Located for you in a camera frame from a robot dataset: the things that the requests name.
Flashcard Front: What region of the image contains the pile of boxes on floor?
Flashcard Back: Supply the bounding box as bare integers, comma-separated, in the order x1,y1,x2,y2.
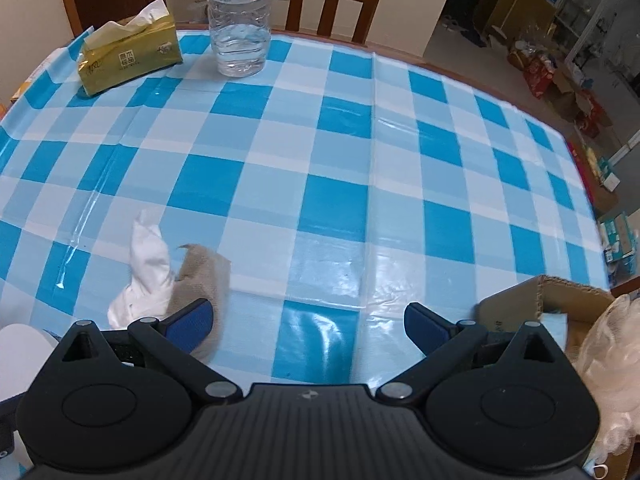
505,35,640,281

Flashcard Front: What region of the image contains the peach mesh bath loofah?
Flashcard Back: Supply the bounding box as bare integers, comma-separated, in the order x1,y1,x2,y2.
570,294,640,461

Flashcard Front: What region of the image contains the blue checkered tablecloth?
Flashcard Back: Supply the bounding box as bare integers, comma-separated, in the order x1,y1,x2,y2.
0,27,613,480

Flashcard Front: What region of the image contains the yellow-green tissue pack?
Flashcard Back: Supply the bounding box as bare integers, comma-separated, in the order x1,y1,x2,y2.
76,0,183,97

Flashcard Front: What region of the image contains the light blue cloth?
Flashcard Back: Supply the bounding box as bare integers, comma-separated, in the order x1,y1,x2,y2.
541,311,569,353

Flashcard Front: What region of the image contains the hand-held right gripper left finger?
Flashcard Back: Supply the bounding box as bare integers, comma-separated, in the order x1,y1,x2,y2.
60,298,242,406

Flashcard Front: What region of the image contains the plastic jar with white lid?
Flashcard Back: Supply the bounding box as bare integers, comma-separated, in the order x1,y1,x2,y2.
0,324,61,403

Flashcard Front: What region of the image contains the cardboard box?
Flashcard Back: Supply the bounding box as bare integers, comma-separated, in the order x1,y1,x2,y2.
477,274,640,480

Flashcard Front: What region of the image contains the clear water bottle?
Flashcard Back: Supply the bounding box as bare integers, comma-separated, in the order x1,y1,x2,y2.
205,0,273,78

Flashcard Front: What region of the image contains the orange box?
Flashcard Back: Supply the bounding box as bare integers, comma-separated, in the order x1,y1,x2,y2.
11,77,38,102

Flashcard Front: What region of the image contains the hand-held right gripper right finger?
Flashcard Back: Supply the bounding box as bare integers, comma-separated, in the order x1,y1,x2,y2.
376,304,569,406

